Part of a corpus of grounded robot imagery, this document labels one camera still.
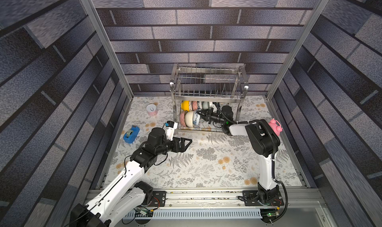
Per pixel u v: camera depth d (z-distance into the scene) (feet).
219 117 2.77
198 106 3.22
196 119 2.95
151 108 3.43
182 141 2.15
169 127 2.23
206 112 2.88
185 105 3.35
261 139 1.86
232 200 2.44
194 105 3.22
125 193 1.57
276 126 2.95
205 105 3.21
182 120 3.03
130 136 3.03
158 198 2.40
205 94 2.48
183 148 2.12
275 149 1.68
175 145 2.15
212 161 2.86
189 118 3.02
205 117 2.81
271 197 2.21
